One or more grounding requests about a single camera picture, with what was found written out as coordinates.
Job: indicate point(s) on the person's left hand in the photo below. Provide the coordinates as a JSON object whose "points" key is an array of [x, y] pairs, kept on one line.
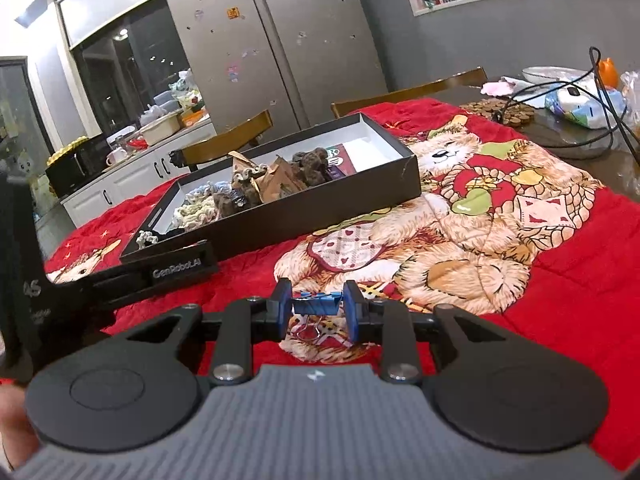
{"points": [[12, 420]]}

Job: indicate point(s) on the silver refrigerator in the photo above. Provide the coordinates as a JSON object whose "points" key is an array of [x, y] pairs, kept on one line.
{"points": [[270, 35]]}

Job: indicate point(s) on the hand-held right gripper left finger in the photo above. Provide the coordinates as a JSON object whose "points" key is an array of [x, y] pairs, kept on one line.
{"points": [[284, 304]]}

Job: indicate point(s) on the brown fuzzy scrunchie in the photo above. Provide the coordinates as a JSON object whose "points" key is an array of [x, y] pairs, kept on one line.
{"points": [[301, 160]]}

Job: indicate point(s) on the glass door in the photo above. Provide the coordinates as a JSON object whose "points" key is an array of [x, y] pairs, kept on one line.
{"points": [[20, 110]]}

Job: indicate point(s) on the dark window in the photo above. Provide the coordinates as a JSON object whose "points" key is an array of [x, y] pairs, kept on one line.
{"points": [[130, 60]]}

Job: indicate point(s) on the blue binder clip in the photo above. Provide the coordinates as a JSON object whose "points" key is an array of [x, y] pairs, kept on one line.
{"points": [[317, 305]]}

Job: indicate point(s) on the wooden chair with dark tassel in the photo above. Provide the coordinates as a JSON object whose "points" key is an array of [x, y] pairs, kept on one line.
{"points": [[230, 142]]}

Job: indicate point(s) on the white kitchen cabinet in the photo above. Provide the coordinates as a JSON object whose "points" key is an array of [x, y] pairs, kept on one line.
{"points": [[130, 180]]}

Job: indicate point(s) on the black scrunchie with white trim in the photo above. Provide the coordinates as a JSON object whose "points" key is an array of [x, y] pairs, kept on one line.
{"points": [[147, 240]]}

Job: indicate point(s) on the orange packet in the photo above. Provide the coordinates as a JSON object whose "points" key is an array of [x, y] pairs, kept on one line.
{"points": [[195, 117]]}

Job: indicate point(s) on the brown furry hair clip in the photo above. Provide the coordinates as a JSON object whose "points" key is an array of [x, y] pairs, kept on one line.
{"points": [[321, 167]]}

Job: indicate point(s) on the blue white scrunchie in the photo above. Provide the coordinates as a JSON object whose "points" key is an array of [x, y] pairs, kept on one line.
{"points": [[205, 191]]}

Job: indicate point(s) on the printed plastic bag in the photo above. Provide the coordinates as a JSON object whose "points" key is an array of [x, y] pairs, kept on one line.
{"points": [[184, 91]]}

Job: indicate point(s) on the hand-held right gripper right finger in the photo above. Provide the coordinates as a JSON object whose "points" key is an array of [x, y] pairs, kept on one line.
{"points": [[353, 311]]}

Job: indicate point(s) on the black countertop oven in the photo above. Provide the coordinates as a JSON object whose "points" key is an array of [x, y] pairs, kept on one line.
{"points": [[75, 167]]}

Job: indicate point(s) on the wooden trivet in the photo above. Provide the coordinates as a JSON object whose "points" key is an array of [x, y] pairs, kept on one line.
{"points": [[500, 112]]}

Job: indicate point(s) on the red bear printed blanket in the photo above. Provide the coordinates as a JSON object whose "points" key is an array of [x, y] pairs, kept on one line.
{"points": [[550, 285]]}

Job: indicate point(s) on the tissue pack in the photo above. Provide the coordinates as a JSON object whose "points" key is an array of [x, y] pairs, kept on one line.
{"points": [[585, 107]]}

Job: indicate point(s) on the black cardboard box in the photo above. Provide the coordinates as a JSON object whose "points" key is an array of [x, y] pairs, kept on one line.
{"points": [[300, 215]]}

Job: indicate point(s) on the orange toy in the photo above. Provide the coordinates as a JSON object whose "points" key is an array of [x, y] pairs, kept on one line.
{"points": [[607, 72]]}

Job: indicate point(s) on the beige plastic basin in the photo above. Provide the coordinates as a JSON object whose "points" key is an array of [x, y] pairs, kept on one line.
{"points": [[161, 130]]}

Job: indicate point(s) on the white cup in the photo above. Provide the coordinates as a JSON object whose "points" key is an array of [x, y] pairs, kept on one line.
{"points": [[115, 157]]}

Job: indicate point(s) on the pink white cloth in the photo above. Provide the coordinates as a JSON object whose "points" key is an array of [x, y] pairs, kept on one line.
{"points": [[500, 86]]}

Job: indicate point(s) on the tan bow hair clip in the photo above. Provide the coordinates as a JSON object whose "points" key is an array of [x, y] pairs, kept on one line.
{"points": [[272, 177]]}

